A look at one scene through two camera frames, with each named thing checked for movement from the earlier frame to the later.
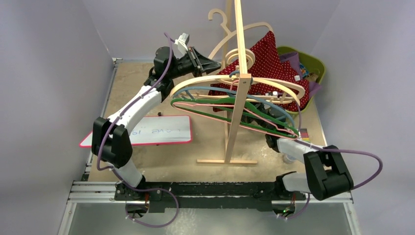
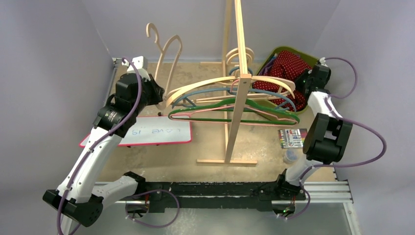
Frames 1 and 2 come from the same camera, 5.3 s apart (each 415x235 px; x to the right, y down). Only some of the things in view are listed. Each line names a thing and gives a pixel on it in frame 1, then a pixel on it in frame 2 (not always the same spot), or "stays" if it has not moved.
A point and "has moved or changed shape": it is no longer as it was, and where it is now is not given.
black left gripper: x=200 y=65 -> x=157 y=91
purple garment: x=293 y=58 -> x=268 y=66
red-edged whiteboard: x=151 y=130 stays
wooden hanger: x=230 y=33 has moved or changed shape
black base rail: x=258 y=196 stays
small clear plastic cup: x=288 y=159 stays
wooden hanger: x=234 y=78 -> x=288 y=84
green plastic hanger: x=175 y=102 has moved or changed shape
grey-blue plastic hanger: x=235 y=92 has moved or changed shape
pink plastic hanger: x=176 y=104 -> x=229 y=105
